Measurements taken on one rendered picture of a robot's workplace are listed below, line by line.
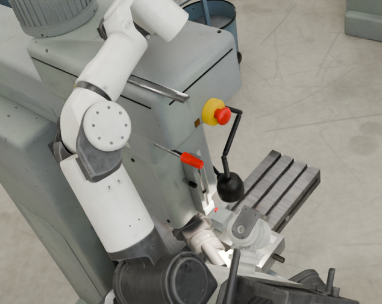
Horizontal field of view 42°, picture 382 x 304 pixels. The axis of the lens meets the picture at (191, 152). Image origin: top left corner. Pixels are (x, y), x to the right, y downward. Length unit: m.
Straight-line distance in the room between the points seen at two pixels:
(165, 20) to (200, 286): 0.46
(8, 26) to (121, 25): 0.91
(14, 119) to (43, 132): 0.13
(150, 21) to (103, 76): 0.16
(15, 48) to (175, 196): 0.65
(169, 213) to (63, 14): 0.59
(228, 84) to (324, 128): 2.51
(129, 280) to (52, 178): 0.86
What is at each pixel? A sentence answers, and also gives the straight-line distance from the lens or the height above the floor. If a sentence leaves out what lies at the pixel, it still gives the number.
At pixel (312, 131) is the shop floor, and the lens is 3.60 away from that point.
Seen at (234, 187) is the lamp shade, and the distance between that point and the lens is 1.30.
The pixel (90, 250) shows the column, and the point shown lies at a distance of 1.95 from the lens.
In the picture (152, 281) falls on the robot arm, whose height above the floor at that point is 1.79.
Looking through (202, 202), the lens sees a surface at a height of 1.40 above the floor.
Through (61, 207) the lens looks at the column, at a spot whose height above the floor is 1.26.
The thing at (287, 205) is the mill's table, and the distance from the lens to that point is 1.97.
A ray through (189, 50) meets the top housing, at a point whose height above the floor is 1.89.
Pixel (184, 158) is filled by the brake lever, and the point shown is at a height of 1.71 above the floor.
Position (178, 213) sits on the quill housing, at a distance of 1.41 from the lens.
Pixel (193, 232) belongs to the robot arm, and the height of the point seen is 1.25.
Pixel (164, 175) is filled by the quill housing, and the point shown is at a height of 1.55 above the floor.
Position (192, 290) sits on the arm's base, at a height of 1.77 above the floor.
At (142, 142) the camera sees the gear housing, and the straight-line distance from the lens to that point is 1.16.
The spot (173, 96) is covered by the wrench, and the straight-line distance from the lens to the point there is 0.95.
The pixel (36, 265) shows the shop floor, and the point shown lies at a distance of 3.36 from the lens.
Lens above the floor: 2.46
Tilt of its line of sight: 43 degrees down
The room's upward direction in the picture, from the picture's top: 16 degrees counter-clockwise
